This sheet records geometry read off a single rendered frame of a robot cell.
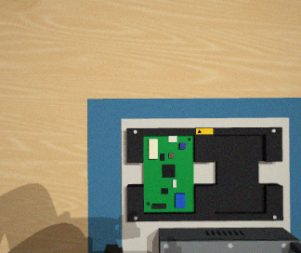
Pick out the green circuit board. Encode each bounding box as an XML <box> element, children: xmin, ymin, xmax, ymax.
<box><xmin>143</xmin><ymin>135</ymin><xmax>194</xmax><ymax>212</ymax></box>

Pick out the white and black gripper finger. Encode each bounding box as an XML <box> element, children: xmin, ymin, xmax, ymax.
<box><xmin>104</xmin><ymin>245</ymin><xmax>123</xmax><ymax>253</ymax></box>

